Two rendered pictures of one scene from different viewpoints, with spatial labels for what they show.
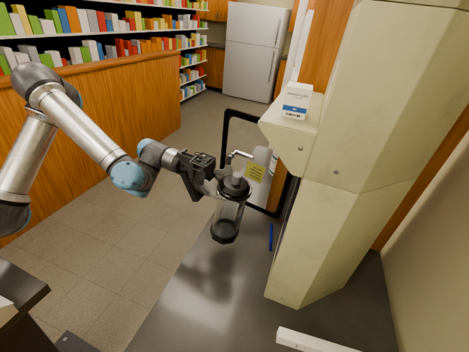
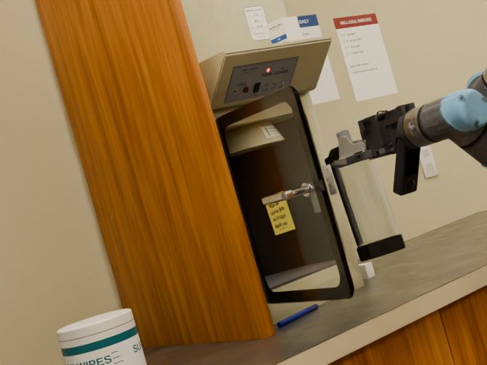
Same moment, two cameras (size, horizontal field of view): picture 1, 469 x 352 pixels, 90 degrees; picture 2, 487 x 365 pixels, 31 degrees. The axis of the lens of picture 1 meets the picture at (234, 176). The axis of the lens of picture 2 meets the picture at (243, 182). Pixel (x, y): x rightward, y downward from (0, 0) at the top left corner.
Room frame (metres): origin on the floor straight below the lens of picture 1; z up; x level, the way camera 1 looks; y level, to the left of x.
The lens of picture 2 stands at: (2.22, 0.84, 1.23)
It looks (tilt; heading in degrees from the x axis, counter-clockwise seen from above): 1 degrees up; 214
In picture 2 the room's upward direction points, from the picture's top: 16 degrees counter-clockwise
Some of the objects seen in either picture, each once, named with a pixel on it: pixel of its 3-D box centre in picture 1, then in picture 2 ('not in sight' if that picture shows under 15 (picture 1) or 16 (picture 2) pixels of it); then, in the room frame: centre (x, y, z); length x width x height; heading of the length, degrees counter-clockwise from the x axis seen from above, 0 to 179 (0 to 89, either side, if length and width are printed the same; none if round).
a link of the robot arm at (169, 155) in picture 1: (174, 160); (422, 126); (0.66, 0.20, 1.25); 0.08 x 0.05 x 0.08; 157
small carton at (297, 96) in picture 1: (296, 100); (285, 33); (0.50, -0.11, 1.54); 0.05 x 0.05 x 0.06; 78
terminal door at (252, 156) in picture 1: (254, 167); (278, 202); (0.78, -0.07, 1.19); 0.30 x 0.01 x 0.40; 65
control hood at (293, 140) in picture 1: (292, 123); (269, 72); (0.58, -0.13, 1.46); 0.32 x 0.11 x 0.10; 164
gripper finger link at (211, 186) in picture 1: (213, 188); not in sight; (0.54, 0.05, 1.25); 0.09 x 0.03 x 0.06; 43
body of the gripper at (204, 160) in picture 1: (195, 167); (393, 132); (0.62, 0.13, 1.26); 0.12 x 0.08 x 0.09; 67
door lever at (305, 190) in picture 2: not in sight; (285, 195); (0.84, -0.02, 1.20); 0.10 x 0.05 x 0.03; 65
